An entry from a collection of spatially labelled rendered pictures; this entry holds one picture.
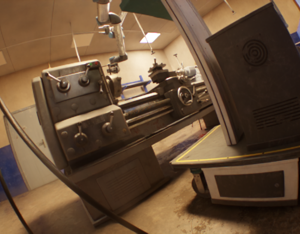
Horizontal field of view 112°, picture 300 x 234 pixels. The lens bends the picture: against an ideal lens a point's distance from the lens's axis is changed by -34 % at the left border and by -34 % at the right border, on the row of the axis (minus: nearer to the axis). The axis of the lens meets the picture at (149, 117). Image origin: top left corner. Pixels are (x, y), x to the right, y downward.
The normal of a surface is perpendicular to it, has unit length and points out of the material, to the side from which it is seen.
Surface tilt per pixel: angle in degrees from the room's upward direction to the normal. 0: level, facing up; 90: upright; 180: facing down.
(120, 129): 90
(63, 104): 90
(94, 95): 90
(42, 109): 90
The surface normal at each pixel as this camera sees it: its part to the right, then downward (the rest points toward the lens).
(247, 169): -0.73, 0.29
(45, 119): 0.54, -0.21
